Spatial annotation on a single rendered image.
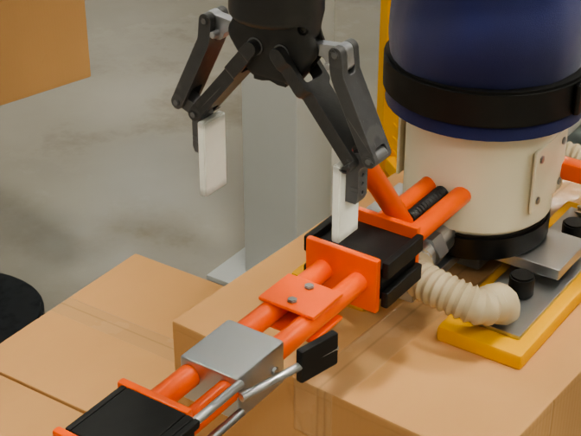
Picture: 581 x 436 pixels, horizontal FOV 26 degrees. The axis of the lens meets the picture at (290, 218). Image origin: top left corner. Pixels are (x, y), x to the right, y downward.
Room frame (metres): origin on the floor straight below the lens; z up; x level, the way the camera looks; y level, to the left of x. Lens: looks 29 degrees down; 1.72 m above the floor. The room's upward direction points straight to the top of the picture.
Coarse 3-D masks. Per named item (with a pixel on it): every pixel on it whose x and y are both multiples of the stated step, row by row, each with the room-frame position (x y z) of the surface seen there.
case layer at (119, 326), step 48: (96, 288) 1.83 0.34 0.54; (144, 288) 1.83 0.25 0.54; (192, 288) 1.83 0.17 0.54; (48, 336) 1.69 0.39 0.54; (96, 336) 1.69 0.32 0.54; (144, 336) 1.69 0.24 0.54; (0, 384) 1.56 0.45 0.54; (48, 384) 1.56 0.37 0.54; (96, 384) 1.56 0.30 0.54; (144, 384) 1.56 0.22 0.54; (0, 432) 1.45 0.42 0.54; (48, 432) 1.45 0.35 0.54
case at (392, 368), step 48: (576, 192) 1.44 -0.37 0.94; (240, 288) 1.21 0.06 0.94; (192, 336) 1.13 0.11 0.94; (384, 336) 1.12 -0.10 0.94; (432, 336) 1.12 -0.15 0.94; (576, 336) 1.12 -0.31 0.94; (288, 384) 1.05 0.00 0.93; (336, 384) 1.03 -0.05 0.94; (384, 384) 1.03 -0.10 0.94; (432, 384) 1.03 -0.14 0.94; (480, 384) 1.03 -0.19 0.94; (528, 384) 1.03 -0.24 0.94; (576, 384) 1.05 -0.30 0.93; (240, 432) 1.09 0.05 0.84; (288, 432) 1.05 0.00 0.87; (336, 432) 1.01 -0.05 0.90; (384, 432) 0.98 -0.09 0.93; (432, 432) 0.96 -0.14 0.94; (480, 432) 0.96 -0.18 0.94; (528, 432) 0.96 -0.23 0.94; (576, 432) 1.06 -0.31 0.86
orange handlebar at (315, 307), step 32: (576, 160) 1.26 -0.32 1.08; (416, 192) 1.19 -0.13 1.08; (416, 224) 1.12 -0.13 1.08; (288, 288) 0.99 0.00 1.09; (320, 288) 0.99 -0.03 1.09; (352, 288) 1.00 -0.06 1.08; (256, 320) 0.95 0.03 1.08; (288, 320) 0.97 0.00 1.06; (320, 320) 0.95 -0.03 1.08; (288, 352) 0.91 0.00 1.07; (160, 384) 0.85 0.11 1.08; (192, 384) 0.86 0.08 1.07; (224, 384) 0.85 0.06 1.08
